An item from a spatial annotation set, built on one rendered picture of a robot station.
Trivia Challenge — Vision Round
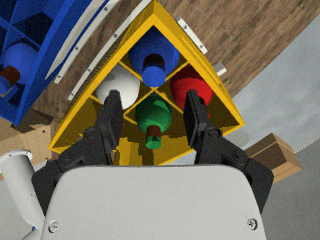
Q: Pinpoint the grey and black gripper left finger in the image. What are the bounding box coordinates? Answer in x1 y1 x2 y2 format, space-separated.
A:
31 90 124 217

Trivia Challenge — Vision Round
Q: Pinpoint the green bottle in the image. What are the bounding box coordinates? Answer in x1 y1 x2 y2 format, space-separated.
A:
135 91 172 149

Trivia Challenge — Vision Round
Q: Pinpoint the blue divided crate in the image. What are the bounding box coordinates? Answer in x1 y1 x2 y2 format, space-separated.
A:
0 0 109 126

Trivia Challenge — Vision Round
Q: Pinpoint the blue bottle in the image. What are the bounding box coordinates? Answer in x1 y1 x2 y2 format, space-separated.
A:
0 37 40 94
128 25 180 87

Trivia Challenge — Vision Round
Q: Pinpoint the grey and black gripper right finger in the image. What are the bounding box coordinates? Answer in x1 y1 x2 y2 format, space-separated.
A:
183 89 274 215

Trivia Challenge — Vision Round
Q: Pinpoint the yellow plastic crate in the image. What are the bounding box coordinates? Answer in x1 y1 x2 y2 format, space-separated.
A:
48 0 245 165

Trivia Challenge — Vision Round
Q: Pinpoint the red bottle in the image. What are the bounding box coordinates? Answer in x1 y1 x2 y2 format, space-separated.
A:
169 63 214 118

